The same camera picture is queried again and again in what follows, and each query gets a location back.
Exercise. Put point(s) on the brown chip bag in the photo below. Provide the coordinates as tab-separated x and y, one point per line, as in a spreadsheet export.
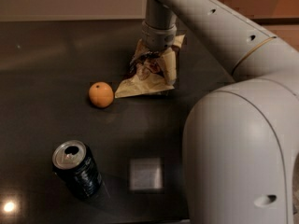
146	76

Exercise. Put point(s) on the black soda can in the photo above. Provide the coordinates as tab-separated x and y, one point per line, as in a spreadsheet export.
73	162

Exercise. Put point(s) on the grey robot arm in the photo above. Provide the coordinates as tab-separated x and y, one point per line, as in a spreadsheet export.
240	142

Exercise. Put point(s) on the orange fruit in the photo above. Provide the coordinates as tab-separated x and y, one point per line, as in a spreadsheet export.
101	94

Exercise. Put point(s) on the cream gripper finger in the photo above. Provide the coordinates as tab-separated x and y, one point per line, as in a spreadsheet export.
141	51
169	66

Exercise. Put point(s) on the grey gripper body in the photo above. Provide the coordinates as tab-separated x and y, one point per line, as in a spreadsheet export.
158	38

